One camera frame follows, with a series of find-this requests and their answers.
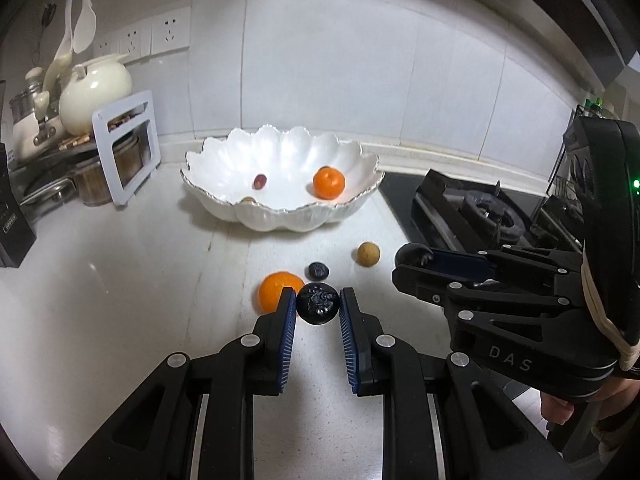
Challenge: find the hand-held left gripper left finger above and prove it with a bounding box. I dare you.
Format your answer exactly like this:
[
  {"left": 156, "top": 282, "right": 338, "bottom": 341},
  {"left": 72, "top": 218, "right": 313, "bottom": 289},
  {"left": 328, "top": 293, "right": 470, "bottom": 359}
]
[{"left": 57, "top": 286, "right": 299, "bottom": 480}]

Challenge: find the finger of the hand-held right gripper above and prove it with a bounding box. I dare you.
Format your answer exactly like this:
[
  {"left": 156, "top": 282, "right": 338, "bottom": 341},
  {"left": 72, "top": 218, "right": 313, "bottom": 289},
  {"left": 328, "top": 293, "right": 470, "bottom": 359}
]
[
  {"left": 391, "top": 261, "right": 587, "bottom": 331},
  {"left": 429, "top": 244, "right": 585, "bottom": 284}
]

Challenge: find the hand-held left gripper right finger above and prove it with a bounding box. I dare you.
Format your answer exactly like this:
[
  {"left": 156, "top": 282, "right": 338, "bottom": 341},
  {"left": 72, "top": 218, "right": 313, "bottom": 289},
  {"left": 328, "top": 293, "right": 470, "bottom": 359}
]
[{"left": 339, "top": 286, "right": 581, "bottom": 480}]

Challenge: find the dark purple grape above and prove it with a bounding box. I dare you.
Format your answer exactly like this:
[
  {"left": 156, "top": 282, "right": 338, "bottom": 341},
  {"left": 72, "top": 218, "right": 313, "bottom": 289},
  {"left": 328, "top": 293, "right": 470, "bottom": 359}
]
[{"left": 395, "top": 242, "right": 435, "bottom": 271}]

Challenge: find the orange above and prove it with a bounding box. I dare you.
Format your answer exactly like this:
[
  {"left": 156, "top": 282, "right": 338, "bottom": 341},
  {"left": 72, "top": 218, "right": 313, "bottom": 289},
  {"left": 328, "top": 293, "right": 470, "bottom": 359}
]
[
  {"left": 313, "top": 166, "right": 347, "bottom": 200},
  {"left": 258, "top": 270, "right": 305, "bottom": 313}
]

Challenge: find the white scalloped bowl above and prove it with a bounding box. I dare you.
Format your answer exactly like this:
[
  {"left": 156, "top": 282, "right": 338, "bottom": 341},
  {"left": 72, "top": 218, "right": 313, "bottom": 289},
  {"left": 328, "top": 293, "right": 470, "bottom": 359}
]
[{"left": 180, "top": 124, "right": 386, "bottom": 233}]

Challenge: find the person's right hand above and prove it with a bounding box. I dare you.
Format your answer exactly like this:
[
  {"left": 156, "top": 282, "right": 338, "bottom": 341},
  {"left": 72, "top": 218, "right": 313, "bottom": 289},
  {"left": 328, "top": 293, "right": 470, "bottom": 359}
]
[{"left": 540, "top": 370, "right": 640, "bottom": 428}]

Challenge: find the black stove burner grate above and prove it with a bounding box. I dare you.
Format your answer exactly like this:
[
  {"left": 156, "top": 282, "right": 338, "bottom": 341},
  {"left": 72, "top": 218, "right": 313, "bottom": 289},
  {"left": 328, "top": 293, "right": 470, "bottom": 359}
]
[
  {"left": 532, "top": 195, "right": 586, "bottom": 252},
  {"left": 412, "top": 169, "right": 543, "bottom": 253}
]

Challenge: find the black glass gas stove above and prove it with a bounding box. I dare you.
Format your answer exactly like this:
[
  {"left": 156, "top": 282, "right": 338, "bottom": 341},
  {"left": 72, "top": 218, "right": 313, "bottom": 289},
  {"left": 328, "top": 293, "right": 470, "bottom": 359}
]
[{"left": 382, "top": 169, "right": 586, "bottom": 261}]

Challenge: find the steel pot with glass lid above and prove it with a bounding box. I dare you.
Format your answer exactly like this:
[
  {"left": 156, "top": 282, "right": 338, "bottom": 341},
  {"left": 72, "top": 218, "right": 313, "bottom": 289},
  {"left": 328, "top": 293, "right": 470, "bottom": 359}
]
[{"left": 75, "top": 135, "right": 143, "bottom": 206}]

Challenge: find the white pot rack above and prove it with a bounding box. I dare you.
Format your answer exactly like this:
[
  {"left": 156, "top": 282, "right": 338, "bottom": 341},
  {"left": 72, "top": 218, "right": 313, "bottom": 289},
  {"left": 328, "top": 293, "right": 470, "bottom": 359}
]
[{"left": 10, "top": 90, "right": 162, "bottom": 207}]

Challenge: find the steel pot lid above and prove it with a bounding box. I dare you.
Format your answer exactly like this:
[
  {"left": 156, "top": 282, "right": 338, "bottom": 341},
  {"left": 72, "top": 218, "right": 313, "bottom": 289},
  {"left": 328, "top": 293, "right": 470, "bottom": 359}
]
[{"left": 20, "top": 175, "right": 77, "bottom": 207}]

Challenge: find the black range hood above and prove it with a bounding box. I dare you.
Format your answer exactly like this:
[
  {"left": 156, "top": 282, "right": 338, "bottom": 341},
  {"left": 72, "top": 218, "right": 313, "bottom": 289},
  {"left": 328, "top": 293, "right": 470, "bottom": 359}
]
[{"left": 530, "top": 0, "right": 640, "bottom": 86}]

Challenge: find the wooden trivet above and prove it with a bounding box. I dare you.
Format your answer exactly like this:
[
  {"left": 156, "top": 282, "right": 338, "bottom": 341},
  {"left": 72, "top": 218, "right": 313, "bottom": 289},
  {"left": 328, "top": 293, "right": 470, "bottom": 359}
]
[{"left": 59, "top": 132, "right": 97, "bottom": 151}]

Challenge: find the black knife block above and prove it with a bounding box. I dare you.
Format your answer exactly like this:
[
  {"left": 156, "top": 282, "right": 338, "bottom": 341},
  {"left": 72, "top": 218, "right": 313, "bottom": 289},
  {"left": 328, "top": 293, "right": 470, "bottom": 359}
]
[{"left": 0, "top": 142, "right": 37, "bottom": 268}]

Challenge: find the cream ceramic pot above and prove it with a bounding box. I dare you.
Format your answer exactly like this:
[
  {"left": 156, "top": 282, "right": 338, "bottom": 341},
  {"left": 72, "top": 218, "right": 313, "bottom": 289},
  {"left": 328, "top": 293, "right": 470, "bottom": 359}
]
[{"left": 59, "top": 54, "right": 133, "bottom": 136}]

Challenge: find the small cream casserole pot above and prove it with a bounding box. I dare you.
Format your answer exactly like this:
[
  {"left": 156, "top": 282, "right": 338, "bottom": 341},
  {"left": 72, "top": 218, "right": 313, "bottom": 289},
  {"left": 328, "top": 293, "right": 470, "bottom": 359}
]
[{"left": 11, "top": 67, "right": 65, "bottom": 158}]

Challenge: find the white ladle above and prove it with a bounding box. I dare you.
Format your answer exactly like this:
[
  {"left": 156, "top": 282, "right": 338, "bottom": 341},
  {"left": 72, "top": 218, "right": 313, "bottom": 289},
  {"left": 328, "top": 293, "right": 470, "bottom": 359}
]
[{"left": 42, "top": 0, "right": 82, "bottom": 97}]

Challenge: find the white rice paddle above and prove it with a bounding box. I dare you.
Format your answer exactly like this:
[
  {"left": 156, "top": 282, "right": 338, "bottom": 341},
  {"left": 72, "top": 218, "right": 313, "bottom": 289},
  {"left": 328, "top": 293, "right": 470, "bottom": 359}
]
[{"left": 72, "top": 0, "right": 99, "bottom": 54}]

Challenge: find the black wire spice rack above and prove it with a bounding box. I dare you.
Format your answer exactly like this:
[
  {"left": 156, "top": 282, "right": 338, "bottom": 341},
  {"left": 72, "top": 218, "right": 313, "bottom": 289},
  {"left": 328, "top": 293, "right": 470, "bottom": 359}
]
[{"left": 547, "top": 104, "right": 587, "bottom": 196}]

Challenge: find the white wall outlet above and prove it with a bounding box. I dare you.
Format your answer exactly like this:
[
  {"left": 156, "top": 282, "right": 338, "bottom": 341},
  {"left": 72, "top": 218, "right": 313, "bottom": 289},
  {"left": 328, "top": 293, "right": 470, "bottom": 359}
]
[
  {"left": 151, "top": 7, "right": 192, "bottom": 55},
  {"left": 119, "top": 25, "right": 152, "bottom": 61},
  {"left": 93, "top": 37, "right": 120, "bottom": 61}
]

